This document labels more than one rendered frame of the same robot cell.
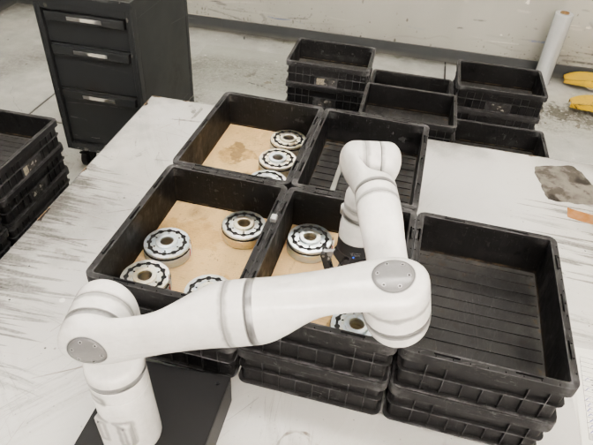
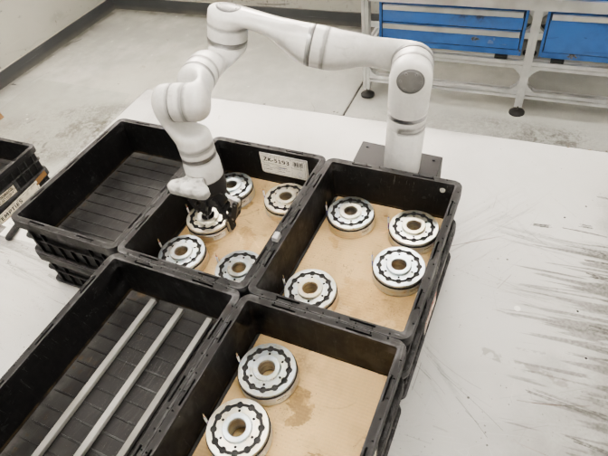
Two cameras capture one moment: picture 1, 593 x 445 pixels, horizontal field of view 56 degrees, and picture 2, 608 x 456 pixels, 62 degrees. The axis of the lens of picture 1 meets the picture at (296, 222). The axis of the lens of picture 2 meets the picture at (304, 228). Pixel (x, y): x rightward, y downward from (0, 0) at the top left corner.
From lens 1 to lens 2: 159 cm
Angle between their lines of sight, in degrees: 93
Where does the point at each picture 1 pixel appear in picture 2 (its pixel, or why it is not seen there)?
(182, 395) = not seen: hidden behind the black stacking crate
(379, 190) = (199, 55)
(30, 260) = (591, 368)
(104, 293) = (407, 53)
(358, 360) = (241, 165)
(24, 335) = (535, 271)
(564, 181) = not seen: outside the picture
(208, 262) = (353, 262)
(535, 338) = (97, 192)
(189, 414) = not seen: hidden behind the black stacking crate
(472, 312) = (127, 212)
